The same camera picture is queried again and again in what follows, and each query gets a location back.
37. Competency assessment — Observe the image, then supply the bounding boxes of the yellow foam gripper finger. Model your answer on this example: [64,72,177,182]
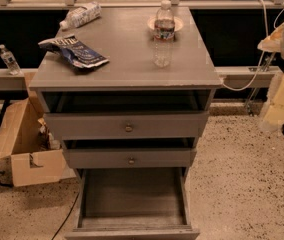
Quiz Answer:
[259,72,284,132]
[257,24,284,53]

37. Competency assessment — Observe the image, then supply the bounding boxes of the clear plastic water bottle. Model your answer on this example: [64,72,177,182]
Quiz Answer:
[153,0,175,68]

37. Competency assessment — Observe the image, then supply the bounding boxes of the grey wooden drawer cabinet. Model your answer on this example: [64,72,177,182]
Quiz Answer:
[28,5,224,240]

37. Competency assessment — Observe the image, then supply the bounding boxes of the white lying plastic bottle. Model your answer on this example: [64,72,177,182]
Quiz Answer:
[59,2,101,30]

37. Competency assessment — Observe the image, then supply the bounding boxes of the grey open bottom drawer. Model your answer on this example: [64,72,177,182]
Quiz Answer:
[65,168,199,240]

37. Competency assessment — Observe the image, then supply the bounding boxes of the grey middle drawer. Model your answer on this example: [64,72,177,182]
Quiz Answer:
[63,138,196,169]

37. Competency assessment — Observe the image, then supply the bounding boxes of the grey top drawer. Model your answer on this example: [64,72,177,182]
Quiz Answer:
[45,91,208,140]

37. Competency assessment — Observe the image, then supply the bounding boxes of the small water bottle on ledge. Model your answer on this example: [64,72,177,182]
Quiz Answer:
[0,44,21,75]

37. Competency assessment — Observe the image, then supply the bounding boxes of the metal tripod stand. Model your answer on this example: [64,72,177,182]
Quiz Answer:
[244,52,276,116]

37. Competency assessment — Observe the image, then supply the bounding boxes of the white paper bowl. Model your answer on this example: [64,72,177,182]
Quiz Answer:
[147,16,184,31]

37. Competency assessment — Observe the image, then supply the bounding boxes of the blue chip bag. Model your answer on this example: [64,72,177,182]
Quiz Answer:
[38,34,109,69]

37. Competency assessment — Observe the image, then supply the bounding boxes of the open cardboard box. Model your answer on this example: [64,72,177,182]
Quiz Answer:
[0,71,77,188]

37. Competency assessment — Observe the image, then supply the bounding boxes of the white cable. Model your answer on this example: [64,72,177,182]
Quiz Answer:
[220,0,284,92]

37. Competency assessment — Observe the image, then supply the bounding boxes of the black floor cable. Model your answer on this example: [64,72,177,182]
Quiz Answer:
[50,192,80,240]

